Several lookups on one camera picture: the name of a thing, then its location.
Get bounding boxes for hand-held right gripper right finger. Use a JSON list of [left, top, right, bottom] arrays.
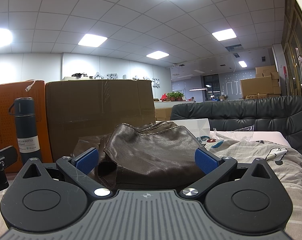
[[180, 147, 277, 201]]

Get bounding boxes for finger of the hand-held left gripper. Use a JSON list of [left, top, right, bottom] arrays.
[[0, 146, 18, 168]]

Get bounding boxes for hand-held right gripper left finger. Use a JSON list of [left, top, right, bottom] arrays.
[[18, 147, 114, 198]]

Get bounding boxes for brown leather garment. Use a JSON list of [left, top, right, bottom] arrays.
[[72, 121, 212, 191]]

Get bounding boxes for dark blue vacuum bottle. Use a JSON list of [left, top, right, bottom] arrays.
[[8, 97, 43, 166]]

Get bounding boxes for white box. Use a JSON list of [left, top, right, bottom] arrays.
[[175, 118, 210, 132]]

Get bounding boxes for clear plastic wrap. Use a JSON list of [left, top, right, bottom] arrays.
[[214, 124, 255, 141]]

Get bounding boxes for orange box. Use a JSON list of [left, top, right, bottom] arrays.
[[0, 80, 54, 163]]

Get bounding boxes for printed cartoon blanket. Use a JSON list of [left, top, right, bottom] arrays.
[[0, 134, 302, 240]]

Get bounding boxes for brown cardboard panel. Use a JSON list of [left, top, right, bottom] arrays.
[[45, 79, 156, 163]]

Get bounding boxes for black leather sofa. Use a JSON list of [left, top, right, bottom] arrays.
[[170, 95, 302, 151]]

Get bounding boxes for low cardboard box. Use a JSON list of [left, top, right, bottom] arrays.
[[155, 107, 173, 122]]

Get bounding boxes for potted green plants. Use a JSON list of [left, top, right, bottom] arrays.
[[167, 92, 186, 102]]

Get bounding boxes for stack of cardboard boxes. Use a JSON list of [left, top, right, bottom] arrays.
[[240, 66, 282, 98]]

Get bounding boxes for ceiling light panels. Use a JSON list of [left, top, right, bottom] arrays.
[[0, 0, 249, 68]]

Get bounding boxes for white charging cable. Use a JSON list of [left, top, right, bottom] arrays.
[[25, 79, 37, 92]]

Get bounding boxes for glass door with metal frame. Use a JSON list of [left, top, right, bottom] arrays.
[[282, 0, 302, 98]]

